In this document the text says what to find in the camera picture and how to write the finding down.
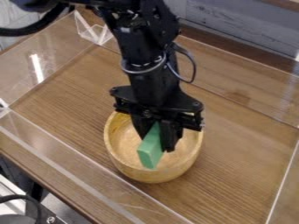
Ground clear acrylic corner bracket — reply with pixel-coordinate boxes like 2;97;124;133
74;10;114;46

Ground brown wooden bowl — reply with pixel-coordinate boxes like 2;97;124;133
104;112;203;183

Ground black cable lower left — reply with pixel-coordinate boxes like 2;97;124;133
0;193;43;224

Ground clear acrylic tray walls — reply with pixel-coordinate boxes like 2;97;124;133
0;10;299;224

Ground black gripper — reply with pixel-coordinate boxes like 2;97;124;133
110;70;204;152

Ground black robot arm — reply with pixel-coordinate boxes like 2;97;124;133
0;0;203;152

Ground green rectangular block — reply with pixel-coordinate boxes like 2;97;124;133
136;122;164;170

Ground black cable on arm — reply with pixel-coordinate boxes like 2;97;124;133
164;43;198;84

